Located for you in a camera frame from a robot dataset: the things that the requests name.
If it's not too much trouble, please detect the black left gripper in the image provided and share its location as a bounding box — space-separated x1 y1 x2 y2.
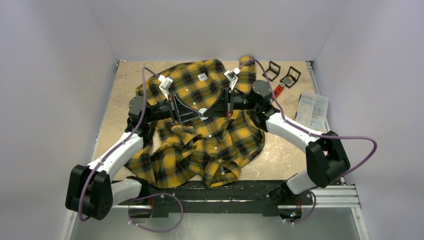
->
145 93 202 124

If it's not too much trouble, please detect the yellow black plaid shirt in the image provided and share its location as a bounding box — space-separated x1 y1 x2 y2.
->
125 59 266 189

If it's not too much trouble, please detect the silver gold round brooch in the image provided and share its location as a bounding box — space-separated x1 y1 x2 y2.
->
284 76 293 85

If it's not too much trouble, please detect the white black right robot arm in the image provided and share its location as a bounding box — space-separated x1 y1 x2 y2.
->
200 80 351 204

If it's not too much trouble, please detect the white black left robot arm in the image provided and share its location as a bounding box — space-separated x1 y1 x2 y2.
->
65 94 206 222

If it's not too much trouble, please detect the clear plastic screw box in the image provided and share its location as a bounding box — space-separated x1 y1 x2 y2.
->
295 91 329 132

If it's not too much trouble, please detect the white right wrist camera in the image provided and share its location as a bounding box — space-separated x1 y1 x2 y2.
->
224 67 240 91

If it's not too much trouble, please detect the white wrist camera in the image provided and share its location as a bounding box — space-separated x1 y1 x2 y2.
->
224 67 240 91
158 75 173 100

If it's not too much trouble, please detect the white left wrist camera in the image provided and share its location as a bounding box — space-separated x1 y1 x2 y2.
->
158 75 173 100

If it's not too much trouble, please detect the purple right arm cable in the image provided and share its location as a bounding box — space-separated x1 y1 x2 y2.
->
237 58 379 181

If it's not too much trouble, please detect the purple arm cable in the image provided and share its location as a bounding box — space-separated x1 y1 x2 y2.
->
78 66 163 223
237 58 379 181

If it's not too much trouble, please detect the red handled adjustable wrench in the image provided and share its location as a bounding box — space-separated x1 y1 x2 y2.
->
273 83 286 98

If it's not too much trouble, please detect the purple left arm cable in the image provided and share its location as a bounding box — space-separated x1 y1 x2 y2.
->
78 66 163 223

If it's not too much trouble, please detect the black square frame left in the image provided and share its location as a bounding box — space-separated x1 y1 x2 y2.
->
262 60 281 82

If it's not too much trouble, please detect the black square frame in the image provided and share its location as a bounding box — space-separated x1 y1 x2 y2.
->
262 60 281 82
279 66 302 89

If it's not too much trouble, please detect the black square frame right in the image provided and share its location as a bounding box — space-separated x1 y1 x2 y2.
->
279 66 302 89

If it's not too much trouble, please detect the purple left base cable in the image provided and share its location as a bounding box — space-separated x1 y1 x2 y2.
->
127 193 184 234

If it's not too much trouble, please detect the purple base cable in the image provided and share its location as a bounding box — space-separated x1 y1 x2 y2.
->
127 193 184 234
281 192 318 226

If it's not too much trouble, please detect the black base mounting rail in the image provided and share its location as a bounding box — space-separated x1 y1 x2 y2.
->
119 180 314 220

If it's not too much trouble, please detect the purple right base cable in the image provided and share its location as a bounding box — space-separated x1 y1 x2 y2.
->
281 192 318 226

